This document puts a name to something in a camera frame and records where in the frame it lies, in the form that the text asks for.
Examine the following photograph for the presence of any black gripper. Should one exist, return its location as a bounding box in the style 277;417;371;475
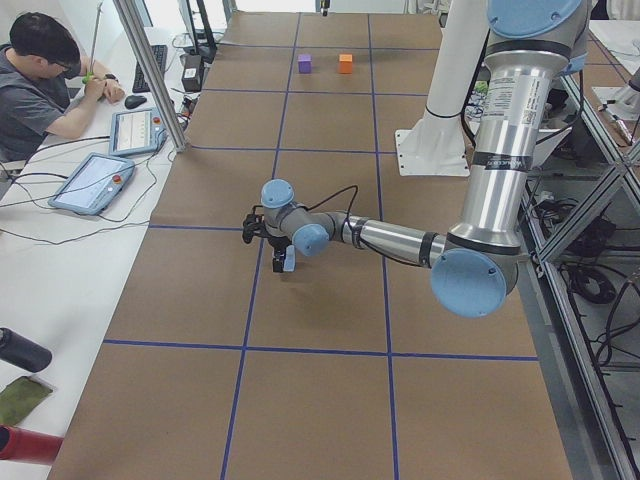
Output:
268;236;291;273

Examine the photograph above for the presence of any light blue foam block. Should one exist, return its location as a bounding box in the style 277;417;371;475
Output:
283;245;296;272

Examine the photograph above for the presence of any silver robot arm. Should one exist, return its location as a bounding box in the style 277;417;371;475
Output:
244;1;591;318

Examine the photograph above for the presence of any purple foam block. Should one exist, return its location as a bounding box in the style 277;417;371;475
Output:
297;53;313;74

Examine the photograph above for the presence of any orange foam block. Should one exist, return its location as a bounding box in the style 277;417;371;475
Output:
338;53;353;75

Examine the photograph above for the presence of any far teach pendant tablet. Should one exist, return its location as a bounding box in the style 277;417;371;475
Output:
109;108;166;157

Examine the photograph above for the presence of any teach pendant tablet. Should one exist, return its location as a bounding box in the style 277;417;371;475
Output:
48;153;135;216
109;108;166;157

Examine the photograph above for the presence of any near teach pendant tablet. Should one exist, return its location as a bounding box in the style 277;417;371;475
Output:
48;153;135;216

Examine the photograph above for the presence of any black power adapter box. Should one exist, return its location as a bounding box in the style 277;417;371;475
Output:
181;55;203;92

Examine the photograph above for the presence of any black computer mouse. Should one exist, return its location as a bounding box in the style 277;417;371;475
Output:
124;95;147;110

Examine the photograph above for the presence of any black keyboard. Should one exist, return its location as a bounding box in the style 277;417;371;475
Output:
132;44;169;94

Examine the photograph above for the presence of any black water bottle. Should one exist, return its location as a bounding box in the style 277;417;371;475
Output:
1;327;52;373

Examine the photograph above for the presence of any seated man in grey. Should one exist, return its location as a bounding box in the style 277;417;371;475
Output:
1;12;125;162

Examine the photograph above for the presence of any green cloth pouch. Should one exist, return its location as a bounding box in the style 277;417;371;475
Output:
1;376;53;426

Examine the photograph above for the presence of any red bottle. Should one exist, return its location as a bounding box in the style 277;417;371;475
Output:
1;425;64;465

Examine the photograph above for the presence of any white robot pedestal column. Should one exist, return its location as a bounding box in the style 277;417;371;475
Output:
395;0;489;177

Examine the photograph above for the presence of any aluminium frame post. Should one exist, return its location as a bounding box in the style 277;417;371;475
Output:
113;0;187;153

